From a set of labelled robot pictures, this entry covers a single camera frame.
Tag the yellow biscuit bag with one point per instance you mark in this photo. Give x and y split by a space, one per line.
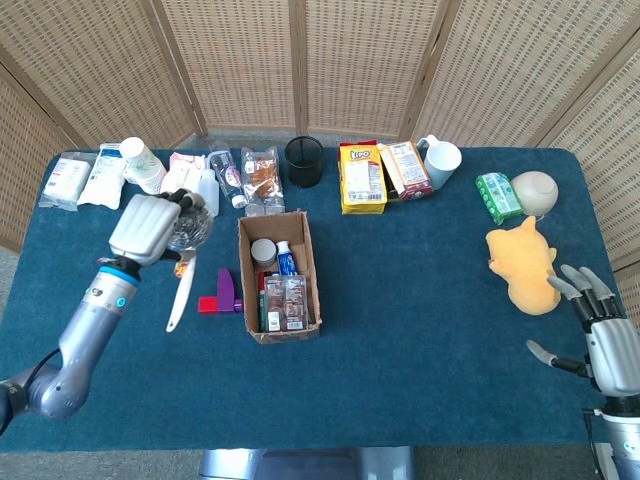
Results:
362 180

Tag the translucent squeeze bottle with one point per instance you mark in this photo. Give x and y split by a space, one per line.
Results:
209 187

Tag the white tissue pack clear wrap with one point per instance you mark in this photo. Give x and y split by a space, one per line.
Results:
65 180

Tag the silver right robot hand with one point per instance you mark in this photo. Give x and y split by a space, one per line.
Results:
612 355

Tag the red building block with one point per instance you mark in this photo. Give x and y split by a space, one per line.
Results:
207 304

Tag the brown white snack carton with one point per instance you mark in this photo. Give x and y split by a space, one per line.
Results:
407 170

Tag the clear bag brown snacks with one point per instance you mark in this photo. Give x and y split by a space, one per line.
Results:
262 180

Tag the beige bowl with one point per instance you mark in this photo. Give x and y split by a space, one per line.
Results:
537 192

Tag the blue white toothpaste tube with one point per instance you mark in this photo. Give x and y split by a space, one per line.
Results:
286 260

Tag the blue table cloth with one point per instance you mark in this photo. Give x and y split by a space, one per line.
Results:
400 375

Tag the pink white wipes pack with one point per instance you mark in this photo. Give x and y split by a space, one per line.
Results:
182 172

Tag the green tissue pack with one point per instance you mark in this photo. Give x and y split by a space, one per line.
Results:
495 195

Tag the purple building block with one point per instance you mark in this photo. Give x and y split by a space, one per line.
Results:
225 290

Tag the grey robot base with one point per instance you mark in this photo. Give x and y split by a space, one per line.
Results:
300 462

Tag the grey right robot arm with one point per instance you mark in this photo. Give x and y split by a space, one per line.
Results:
620 440

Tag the clear plastic case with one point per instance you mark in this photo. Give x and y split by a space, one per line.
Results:
286 300

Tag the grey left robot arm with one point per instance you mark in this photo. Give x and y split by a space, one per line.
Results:
90 330

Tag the brown cardboard box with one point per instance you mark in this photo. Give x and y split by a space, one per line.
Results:
310 260

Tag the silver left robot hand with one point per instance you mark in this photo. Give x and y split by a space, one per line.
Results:
145 227

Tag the black mesh pen holder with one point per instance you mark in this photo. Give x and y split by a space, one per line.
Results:
305 162

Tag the light blue mug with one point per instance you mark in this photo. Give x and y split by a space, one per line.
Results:
442 162

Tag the yellow plush toy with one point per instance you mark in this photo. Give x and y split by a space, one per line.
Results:
525 262

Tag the purple label water bottle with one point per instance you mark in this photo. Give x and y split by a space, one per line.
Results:
229 177

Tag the white blue pouch bag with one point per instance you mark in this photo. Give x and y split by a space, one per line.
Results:
104 180

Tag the wicker folding screen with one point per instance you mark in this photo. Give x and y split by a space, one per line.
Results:
370 60

